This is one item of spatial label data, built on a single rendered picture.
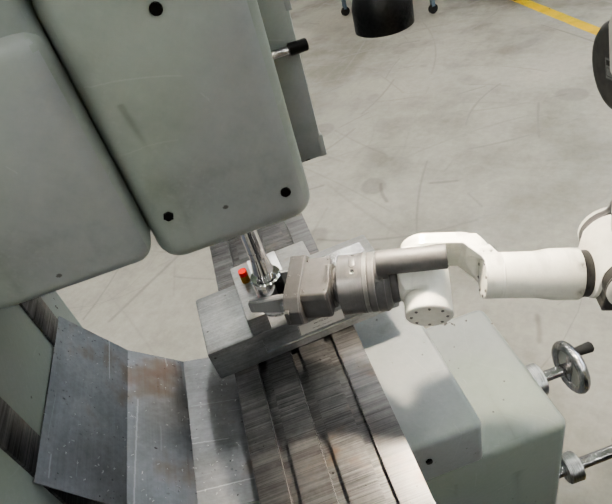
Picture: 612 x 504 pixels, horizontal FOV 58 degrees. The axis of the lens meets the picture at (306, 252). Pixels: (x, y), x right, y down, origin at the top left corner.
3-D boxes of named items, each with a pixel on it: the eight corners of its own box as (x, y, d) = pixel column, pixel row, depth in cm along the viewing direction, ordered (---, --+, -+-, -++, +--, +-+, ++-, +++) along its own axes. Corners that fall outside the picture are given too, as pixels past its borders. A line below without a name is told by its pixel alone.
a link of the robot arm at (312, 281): (289, 239, 84) (366, 230, 82) (304, 283, 90) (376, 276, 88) (277, 299, 75) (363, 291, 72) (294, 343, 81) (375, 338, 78)
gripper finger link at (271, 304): (246, 297, 81) (286, 293, 80) (253, 311, 83) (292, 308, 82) (244, 305, 80) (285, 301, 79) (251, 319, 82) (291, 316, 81)
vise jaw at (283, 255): (307, 255, 106) (302, 239, 104) (333, 304, 95) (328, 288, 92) (278, 266, 106) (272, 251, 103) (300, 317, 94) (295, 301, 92)
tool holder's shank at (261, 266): (256, 284, 80) (232, 225, 73) (252, 271, 82) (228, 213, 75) (277, 277, 80) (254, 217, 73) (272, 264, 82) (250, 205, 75)
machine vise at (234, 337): (369, 259, 112) (359, 217, 105) (400, 306, 100) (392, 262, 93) (207, 324, 109) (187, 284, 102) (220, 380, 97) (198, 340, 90)
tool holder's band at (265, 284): (254, 294, 80) (252, 290, 79) (248, 275, 83) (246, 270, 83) (285, 283, 80) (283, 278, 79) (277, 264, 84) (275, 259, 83)
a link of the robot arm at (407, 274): (372, 269, 86) (447, 262, 83) (375, 333, 80) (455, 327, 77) (360, 230, 76) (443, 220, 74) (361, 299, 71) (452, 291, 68)
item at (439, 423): (408, 325, 122) (401, 288, 115) (486, 462, 95) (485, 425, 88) (195, 403, 120) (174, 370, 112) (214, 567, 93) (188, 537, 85)
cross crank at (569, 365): (570, 357, 125) (574, 322, 118) (604, 397, 116) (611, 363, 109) (505, 381, 124) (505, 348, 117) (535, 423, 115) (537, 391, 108)
